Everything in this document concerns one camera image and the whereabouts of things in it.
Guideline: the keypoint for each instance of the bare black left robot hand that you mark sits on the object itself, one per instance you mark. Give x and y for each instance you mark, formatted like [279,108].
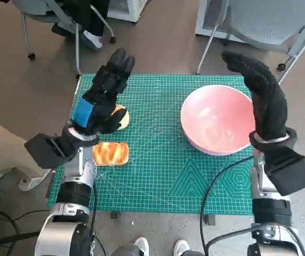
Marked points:
[102,88]

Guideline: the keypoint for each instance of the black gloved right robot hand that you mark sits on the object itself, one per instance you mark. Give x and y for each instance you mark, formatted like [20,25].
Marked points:
[269,101]

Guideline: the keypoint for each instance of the round toy bread bun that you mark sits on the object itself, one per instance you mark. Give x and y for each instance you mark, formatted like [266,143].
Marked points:
[124,121]

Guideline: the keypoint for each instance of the pink bowl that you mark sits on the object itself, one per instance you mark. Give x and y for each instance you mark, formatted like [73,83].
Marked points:
[216,120]

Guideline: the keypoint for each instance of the rectangular striped toy bread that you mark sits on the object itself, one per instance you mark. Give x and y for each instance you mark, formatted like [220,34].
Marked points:
[112,154]

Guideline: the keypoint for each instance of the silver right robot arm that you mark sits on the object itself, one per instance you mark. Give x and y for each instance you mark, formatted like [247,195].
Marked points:
[271,213]

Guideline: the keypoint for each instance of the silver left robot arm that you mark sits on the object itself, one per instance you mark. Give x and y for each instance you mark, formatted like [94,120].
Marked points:
[75,173]

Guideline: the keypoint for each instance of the grey chair with castors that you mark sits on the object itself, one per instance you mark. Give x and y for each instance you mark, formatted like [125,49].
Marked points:
[76,53]

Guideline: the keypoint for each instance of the grey mesh chair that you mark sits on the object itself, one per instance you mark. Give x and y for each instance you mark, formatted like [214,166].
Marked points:
[261,21]

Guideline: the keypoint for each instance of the white slatted appliance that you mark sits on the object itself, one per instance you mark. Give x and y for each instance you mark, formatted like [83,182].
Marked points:
[125,10]

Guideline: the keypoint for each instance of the green cutting mat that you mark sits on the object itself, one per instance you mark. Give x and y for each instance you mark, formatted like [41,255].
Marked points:
[155,160]

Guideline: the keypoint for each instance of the white perforated cabinet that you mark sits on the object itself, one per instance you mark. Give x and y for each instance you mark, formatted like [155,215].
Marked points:
[208,16]

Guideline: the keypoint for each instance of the white shoe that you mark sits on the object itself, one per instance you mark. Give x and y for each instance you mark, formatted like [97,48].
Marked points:
[180,246]
[141,245]

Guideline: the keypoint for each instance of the black floor bar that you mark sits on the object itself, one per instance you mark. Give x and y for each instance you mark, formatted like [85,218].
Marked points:
[8,240]

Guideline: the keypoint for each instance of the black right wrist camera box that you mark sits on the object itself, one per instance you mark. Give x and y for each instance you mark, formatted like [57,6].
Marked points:
[293,170]

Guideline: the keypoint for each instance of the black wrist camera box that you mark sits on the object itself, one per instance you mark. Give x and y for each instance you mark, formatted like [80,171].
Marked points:
[43,152]
[293,170]

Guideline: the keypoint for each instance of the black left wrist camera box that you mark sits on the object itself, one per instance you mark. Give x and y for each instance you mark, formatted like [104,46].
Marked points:
[43,152]

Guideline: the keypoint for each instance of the dark table bracket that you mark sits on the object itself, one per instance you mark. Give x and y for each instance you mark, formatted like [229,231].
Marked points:
[115,215]
[210,220]

